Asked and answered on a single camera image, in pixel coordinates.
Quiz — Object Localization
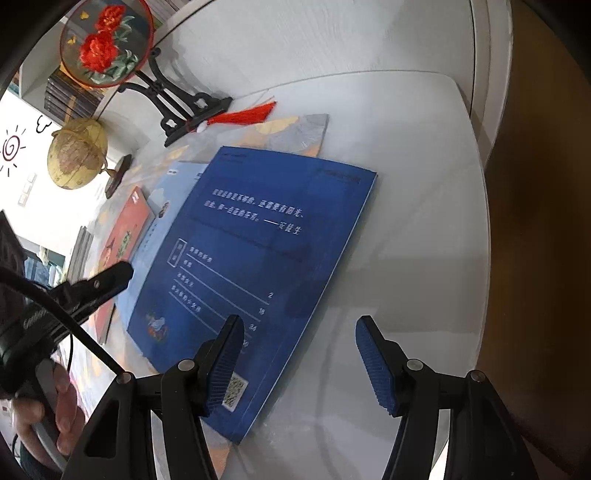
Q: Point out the row of dark brown books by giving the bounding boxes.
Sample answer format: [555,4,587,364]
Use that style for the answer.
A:
[44,65,107,124]

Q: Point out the red tassel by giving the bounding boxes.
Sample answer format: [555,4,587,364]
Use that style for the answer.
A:
[196,102,278,134]

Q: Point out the pink sun wall sticker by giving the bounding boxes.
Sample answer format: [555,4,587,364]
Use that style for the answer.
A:
[0,124,26,178]

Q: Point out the yellow desk globe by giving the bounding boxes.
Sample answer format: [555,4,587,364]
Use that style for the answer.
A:
[47,117,134,199]

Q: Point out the brown wooden cabinet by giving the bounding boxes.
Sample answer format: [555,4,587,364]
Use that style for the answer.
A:
[480,0,591,462]

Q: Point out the black fan stand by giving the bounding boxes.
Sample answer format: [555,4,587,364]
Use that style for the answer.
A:
[117,46,234,147]

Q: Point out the person's left hand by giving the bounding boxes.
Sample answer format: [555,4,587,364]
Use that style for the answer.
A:
[11,364,88,468]

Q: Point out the black cable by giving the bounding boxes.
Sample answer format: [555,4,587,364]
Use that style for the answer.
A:
[0,265,125,377]

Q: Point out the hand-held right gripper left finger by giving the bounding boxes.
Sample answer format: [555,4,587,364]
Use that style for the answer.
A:
[60,315,245,480]

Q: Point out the red paperback book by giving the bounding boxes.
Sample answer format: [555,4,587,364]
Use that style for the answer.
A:
[95,185,155,346]

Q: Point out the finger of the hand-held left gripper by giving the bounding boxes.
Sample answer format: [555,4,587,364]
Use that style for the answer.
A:
[51,261,134,324]

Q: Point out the row of white wall switches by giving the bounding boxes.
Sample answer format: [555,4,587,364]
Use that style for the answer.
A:
[17,173,38,206]

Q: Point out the pile of books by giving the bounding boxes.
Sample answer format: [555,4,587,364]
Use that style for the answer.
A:
[68,225,95,280]

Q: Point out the dark blue paperback book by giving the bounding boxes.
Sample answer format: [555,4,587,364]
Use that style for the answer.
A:
[127,145,378,446]

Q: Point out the light blue willow book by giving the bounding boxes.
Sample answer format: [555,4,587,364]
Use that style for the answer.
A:
[134,161,211,301]

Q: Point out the white bookshelf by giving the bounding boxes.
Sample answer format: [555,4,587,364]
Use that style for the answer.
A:
[18,0,513,153]

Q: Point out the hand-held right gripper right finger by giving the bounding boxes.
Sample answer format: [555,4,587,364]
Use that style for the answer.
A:
[355,315,539,480]

